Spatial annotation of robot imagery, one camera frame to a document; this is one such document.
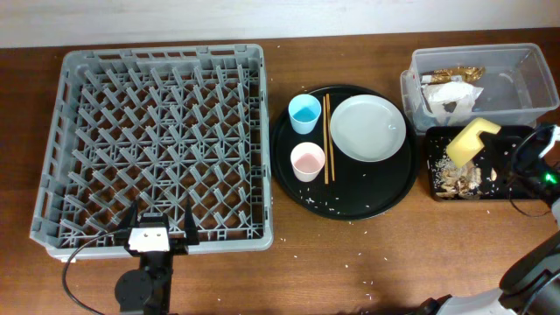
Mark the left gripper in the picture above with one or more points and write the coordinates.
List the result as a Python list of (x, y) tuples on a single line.
[(179, 245)]

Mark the pink and white cup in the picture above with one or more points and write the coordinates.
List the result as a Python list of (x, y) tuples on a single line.
[(307, 160)]

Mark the light blue plastic cup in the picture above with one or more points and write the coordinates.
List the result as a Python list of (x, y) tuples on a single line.
[(304, 111)]

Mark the wooden chopstick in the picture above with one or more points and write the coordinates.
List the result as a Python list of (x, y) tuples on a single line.
[(325, 141), (329, 136)]

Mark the white round plate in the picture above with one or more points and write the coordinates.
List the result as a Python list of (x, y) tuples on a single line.
[(368, 128)]

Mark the yellow plastic bowl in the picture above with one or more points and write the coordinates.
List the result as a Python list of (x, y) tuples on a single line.
[(467, 144)]

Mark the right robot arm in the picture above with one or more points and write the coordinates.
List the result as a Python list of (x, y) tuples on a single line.
[(419, 249)]

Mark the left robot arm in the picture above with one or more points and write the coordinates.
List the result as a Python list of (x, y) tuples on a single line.
[(147, 289)]

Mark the grey plastic dishwasher rack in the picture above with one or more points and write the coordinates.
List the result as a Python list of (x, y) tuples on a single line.
[(181, 132)]

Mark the crumpled white paper waste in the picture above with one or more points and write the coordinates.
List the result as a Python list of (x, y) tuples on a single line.
[(452, 102)]

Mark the clear plastic waste bin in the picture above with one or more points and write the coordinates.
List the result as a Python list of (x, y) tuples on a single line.
[(517, 86)]

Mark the round black tray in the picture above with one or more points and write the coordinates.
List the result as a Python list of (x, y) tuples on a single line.
[(372, 162)]

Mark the pile of food scraps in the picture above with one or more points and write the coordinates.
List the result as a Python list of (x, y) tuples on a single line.
[(450, 182)]

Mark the black rectangular tray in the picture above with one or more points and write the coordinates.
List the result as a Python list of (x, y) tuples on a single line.
[(505, 187)]

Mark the gold foil wrapper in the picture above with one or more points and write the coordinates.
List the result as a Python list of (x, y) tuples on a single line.
[(468, 74)]

